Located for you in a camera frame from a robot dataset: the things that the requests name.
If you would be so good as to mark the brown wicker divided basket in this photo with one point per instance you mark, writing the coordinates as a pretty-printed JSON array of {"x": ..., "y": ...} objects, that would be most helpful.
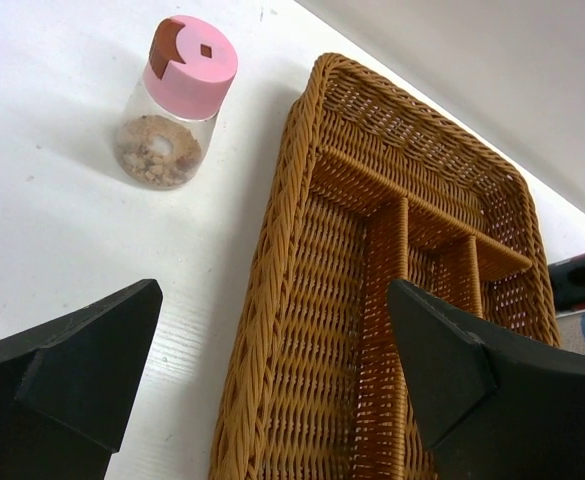
[{"x": 371, "y": 185}]

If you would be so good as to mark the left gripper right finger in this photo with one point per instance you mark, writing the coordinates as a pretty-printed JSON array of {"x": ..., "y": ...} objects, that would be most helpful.
[{"x": 489, "y": 403}]

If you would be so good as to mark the tall dark sauce bottle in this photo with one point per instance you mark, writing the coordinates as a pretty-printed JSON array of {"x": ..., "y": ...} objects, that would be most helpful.
[{"x": 567, "y": 279}]

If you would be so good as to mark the pink lid spice jar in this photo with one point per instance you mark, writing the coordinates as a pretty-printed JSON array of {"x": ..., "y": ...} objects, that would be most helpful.
[{"x": 169, "y": 119}]

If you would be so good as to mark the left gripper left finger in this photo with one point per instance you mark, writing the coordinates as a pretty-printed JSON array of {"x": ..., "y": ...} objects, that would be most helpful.
[{"x": 67, "y": 386}]

